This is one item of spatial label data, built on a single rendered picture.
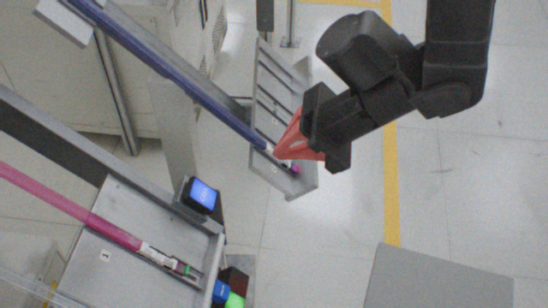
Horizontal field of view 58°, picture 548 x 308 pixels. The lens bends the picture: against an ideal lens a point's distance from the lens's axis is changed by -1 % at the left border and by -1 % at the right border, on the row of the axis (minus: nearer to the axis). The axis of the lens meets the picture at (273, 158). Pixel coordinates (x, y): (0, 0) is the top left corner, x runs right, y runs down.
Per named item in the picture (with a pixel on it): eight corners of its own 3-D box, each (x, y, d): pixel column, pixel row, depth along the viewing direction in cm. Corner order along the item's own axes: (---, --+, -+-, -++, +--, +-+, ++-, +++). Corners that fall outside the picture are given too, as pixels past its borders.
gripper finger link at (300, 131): (254, 155, 63) (311, 123, 57) (262, 115, 67) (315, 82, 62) (291, 183, 66) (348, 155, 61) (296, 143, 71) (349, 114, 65)
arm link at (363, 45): (478, 108, 47) (479, 45, 52) (409, 28, 42) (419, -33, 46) (375, 141, 56) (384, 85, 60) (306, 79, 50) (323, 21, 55)
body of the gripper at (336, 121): (301, 146, 56) (354, 118, 52) (309, 85, 63) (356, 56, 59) (338, 176, 60) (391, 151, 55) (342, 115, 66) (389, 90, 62)
